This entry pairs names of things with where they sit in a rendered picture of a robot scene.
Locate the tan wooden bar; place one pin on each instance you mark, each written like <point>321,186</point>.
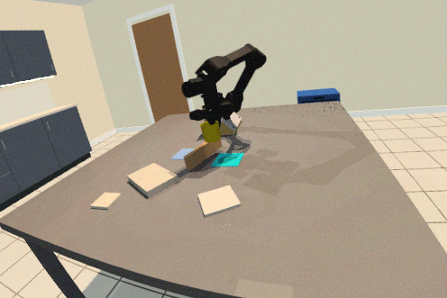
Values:
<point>196,156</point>

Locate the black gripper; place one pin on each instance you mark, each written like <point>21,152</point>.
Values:
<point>212,115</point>

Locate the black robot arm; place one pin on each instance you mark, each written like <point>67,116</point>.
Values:
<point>216,68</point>

